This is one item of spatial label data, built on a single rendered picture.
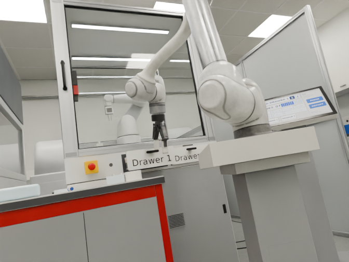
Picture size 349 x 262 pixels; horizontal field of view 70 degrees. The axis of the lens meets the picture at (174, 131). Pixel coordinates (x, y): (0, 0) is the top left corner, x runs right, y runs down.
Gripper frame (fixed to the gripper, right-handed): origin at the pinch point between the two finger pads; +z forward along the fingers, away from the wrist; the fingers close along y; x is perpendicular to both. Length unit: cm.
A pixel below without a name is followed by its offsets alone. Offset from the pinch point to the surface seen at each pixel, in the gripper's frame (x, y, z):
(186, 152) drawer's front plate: -25.8, 21.5, 5.8
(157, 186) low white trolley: 16.2, -37.9, 10.1
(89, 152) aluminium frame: 36.0, 25.2, -1.4
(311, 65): -163, 30, -57
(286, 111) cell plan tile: -93, -3, -16
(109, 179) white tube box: 30.3, -9.5, 9.7
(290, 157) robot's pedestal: -27, -64, 2
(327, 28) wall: -362, 151, -151
